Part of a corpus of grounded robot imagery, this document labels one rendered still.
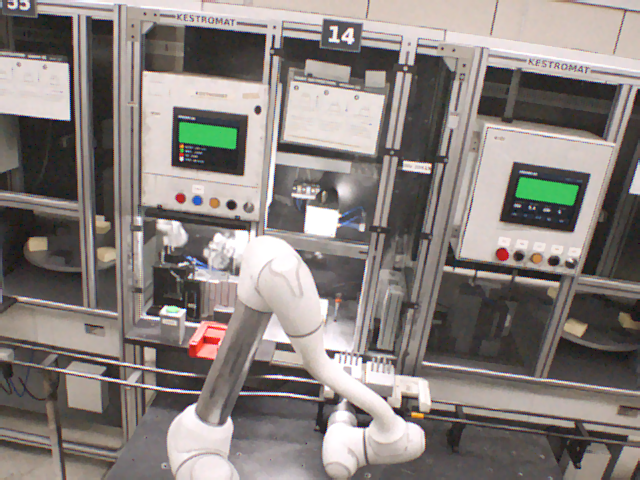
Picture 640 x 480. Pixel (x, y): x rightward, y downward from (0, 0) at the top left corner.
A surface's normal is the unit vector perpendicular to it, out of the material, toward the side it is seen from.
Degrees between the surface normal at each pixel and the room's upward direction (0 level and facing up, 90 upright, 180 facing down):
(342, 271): 90
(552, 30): 90
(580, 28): 90
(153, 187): 90
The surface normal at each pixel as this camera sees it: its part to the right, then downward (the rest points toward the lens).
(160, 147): -0.10, 0.36
